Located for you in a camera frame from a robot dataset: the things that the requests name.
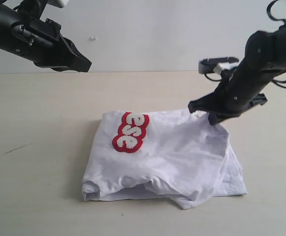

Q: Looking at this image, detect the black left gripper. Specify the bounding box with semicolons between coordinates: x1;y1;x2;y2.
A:
9;0;92;73

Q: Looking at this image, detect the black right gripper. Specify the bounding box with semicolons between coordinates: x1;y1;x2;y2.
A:
188;63;267;125

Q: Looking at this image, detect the white t-shirt red lettering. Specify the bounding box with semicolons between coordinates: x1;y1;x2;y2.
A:
82;109;247;209

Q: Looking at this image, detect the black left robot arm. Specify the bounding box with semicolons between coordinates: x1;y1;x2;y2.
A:
0;0;92;72

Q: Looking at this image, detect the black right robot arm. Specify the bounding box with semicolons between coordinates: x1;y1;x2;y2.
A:
188;26;286;125

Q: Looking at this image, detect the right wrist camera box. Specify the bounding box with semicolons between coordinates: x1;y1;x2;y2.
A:
198;57;239;75

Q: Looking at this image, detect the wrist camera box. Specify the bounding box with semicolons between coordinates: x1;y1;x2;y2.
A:
48;0;69;8
198;57;239;75

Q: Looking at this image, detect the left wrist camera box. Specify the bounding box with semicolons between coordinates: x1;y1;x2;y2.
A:
48;0;69;8

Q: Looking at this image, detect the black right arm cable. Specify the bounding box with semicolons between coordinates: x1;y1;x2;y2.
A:
205;0;286;90

